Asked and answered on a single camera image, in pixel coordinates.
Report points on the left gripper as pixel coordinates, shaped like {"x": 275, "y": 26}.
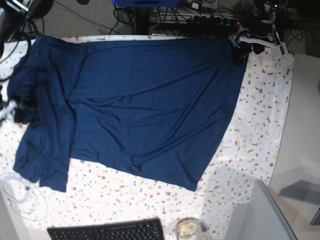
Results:
{"x": 261, "y": 27}

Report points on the navy blue t-shirt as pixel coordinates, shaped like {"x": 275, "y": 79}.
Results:
{"x": 157, "y": 109}

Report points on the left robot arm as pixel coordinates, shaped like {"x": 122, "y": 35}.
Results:
{"x": 274, "y": 7}

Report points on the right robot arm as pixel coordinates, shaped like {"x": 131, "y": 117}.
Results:
{"x": 14, "y": 14}

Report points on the blue box with oval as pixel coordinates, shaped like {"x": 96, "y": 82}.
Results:
{"x": 147, "y": 3}

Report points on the grey laptop computer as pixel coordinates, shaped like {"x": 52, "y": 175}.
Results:
{"x": 260, "y": 219}

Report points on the clear glass jar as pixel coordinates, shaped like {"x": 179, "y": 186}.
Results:
{"x": 188, "y": 229}

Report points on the black computer keyboard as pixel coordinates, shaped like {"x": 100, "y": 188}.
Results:
{"x": 148, "y": 229}

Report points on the terrazzo pattern table cover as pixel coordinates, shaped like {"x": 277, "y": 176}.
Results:
{"x": 97, "y": 195}

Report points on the black wire rack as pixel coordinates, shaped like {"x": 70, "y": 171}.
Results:
{"x": 184, "y": 14}

